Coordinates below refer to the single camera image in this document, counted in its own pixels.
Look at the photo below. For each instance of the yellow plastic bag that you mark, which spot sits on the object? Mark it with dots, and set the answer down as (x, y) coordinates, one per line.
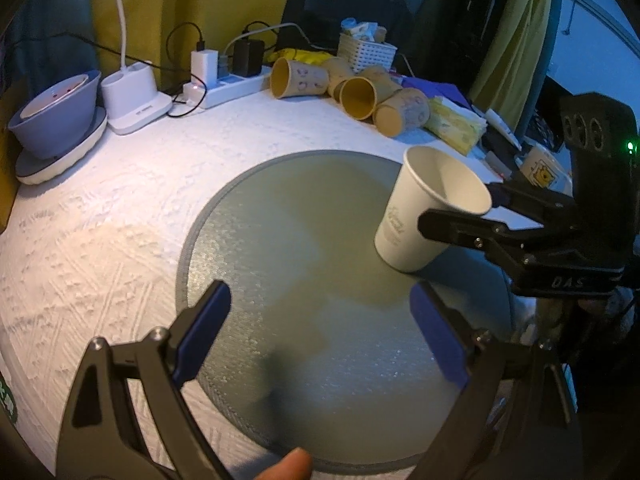
(300, 55)

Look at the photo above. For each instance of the white paper cup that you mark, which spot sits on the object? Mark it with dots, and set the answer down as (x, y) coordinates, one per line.
(415, 200)

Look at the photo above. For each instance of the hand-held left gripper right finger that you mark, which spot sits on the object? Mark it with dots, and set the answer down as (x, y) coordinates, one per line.
(440, 342)

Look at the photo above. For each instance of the white woven basket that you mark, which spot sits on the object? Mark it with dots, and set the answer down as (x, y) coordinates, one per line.
(367, 52)

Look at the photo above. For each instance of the white lamp base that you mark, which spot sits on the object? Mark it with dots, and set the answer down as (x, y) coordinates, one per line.
(132, 97)

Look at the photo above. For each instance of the white round plate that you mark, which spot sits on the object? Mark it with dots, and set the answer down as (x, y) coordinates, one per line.
(75, 155)

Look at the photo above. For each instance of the purple cloth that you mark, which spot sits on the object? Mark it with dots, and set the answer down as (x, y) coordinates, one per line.
(435, 90)

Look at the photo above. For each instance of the white charger plug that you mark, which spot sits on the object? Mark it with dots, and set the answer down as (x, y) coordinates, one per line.
(204, 65)

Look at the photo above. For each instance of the box with yellow print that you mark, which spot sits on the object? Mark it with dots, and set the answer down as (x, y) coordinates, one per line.
(547, 170)

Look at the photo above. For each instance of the grey round mat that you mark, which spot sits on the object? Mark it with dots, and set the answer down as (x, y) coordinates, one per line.
(300, 260)

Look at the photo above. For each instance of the yellow curtain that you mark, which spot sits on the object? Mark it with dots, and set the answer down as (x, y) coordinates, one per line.
(515, 35)

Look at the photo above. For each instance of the black chair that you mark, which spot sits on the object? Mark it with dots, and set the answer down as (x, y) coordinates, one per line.
(350, 10)

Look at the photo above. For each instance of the white textured tablecloth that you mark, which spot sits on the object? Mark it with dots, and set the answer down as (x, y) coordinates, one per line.
(125, 220)

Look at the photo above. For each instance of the yellow tissue pack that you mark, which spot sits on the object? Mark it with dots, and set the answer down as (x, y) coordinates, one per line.
(455, 122)

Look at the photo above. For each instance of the white power strip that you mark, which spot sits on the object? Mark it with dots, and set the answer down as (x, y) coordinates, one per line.
(230, 89)

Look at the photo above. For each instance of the brown paper cup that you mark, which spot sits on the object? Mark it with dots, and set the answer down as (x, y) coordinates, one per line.
(379, 74)
(340, 74)
(402, 112)
(300, 79)
(362, 97)

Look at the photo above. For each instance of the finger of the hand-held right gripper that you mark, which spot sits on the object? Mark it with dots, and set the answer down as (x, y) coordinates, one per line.
(535, 202)
(465, 230)

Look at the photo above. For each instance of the person's left hand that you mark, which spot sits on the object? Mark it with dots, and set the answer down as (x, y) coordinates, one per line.
(285, 467)

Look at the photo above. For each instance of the black power adapter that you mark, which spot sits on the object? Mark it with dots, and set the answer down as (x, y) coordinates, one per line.
(248, 57)

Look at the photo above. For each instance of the blue bowl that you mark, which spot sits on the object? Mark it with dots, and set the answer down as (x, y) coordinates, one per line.
(55, 120)

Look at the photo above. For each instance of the packets in basket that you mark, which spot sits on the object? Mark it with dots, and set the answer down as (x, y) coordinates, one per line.
(362, 30)

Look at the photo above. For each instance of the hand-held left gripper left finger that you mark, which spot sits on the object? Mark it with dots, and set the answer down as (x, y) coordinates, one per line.
(200, 332)

